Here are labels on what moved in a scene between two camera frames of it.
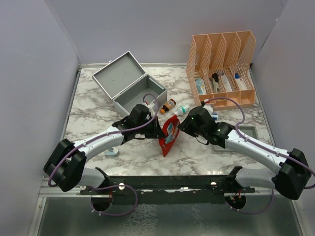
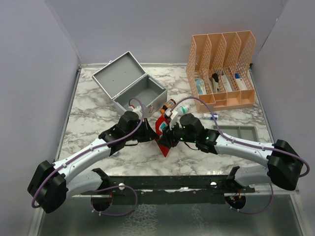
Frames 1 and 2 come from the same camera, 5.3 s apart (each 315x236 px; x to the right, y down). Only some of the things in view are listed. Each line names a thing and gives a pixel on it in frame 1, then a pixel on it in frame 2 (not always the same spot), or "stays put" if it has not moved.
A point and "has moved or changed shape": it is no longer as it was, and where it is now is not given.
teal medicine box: (201, 86) stays put
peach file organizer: (221, 66) stays put
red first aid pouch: (175, 121) has moved or changed shape
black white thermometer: (214, 83) stays put
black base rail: (166, 190) stays put
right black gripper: (185, 126) to (167, 138)
